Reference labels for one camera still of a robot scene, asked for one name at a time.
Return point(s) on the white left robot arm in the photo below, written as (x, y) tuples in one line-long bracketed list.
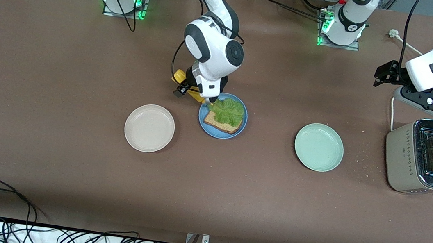
[(348, 22)]

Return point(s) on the beige chrome toaster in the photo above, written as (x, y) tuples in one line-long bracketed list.
[(401, 160)]

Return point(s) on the green lettuce leaf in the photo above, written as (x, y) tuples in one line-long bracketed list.
[(228, 110)]

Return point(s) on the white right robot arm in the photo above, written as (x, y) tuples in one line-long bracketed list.
[(217, 47)]

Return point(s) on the light green round plate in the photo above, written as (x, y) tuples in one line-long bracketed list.
[(319, 147)]

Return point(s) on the beige round plate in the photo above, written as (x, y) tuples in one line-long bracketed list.
[(149, 128)]

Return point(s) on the blue round plate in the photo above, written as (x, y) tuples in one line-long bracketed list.
[(221, 135)]

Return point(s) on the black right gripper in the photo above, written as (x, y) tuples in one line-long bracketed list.
[(191, 82)]

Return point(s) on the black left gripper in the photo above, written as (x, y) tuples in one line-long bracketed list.
[(395, 75)]

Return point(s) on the yellow mustard squeeze bottle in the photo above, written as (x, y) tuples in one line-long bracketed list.
[(180, 75)]

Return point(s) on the brown bread slice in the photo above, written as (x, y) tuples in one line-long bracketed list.
[(216, 122)]

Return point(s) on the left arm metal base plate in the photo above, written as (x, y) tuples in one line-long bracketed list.
[(353, 46)]

